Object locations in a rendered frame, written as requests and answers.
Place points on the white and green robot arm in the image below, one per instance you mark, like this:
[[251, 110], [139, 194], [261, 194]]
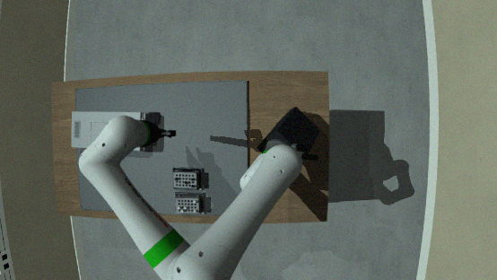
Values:
[[216, 254]]

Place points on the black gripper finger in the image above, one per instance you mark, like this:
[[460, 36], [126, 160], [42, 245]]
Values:
[[169, 134]]

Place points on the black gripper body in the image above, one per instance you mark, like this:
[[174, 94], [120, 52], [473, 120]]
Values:
[[158, 133]]

